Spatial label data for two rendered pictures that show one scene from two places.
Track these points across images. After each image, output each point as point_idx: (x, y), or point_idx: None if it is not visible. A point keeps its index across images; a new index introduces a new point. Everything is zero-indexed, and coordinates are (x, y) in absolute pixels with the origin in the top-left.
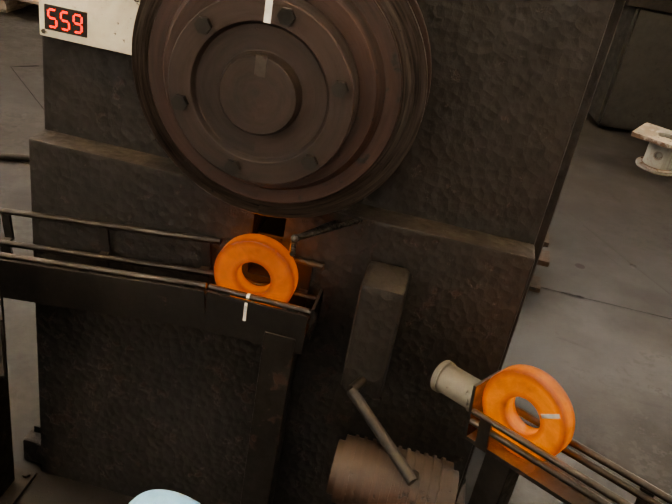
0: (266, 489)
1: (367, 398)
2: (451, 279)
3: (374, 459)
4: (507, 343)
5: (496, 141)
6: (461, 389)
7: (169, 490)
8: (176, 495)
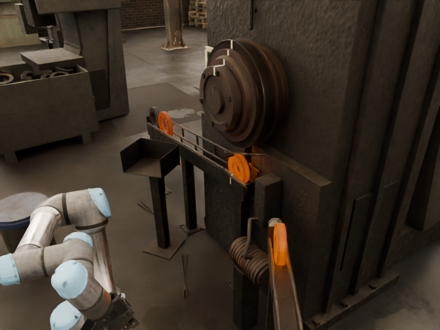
0: None
1: None
2: (295, 188)
3: (243, 246)
4: (340, 232)
5: (315, 131)
6: None
7: (101, 188)
8: (99, 189)
